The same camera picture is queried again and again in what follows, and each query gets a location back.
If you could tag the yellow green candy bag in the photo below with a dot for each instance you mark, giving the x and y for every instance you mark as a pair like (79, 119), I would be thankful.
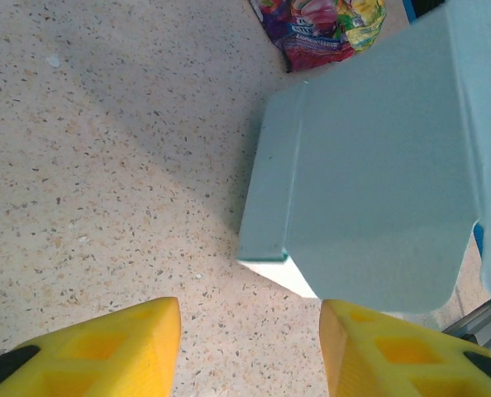
(367, 20)

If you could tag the purple candy bag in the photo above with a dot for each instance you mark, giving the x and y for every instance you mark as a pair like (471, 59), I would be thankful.
(307, 37)

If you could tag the aluminium mounting rail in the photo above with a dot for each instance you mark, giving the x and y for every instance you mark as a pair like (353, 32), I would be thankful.
(483, 322)

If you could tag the light blue paper box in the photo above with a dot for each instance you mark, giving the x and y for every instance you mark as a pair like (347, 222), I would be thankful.
(373, 165)

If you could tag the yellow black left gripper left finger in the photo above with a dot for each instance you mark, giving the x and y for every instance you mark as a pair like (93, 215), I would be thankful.
(105, 355)

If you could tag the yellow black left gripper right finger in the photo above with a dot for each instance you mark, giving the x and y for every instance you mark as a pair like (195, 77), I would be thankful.
(394, 360)

